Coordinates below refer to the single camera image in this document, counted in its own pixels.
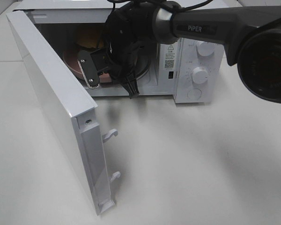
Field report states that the burger with lettuce and cheese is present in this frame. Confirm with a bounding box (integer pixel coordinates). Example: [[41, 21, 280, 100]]
[[75, 24, 104, 49]]

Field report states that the pink round plate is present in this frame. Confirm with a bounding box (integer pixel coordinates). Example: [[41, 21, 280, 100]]
[[62, 46, 112, 83]]

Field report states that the white microwave door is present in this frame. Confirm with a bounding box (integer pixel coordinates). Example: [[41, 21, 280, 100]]
[[7, 11, 121, 215]]

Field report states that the white microwave knob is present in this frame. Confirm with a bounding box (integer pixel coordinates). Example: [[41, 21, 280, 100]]
[[197, 41, 215, 57], [191, 67, 209, 84]]

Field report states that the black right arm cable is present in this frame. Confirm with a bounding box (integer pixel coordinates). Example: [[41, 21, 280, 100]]
[[103, 0, 214, 15]]

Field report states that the round white door release button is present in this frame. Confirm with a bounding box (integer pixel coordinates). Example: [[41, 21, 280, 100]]
[[187, 89, 202, 101]]

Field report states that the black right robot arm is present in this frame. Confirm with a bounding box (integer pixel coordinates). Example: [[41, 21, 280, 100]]
[[78, 0, 281, 104]]

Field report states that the upper white microwave knob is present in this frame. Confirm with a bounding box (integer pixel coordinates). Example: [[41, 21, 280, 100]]
[[197, 41, 215, 57]]

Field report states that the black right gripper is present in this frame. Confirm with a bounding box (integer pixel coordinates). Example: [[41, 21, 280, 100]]
[[78, 3, 158, 99]]

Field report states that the glass microwave turntable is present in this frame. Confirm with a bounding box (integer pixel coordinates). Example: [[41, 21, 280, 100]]
[[135, 55, 151, 80]]

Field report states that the lower white microwave knob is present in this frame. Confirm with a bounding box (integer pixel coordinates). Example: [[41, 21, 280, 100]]
[[191, 67, 209, 84]]

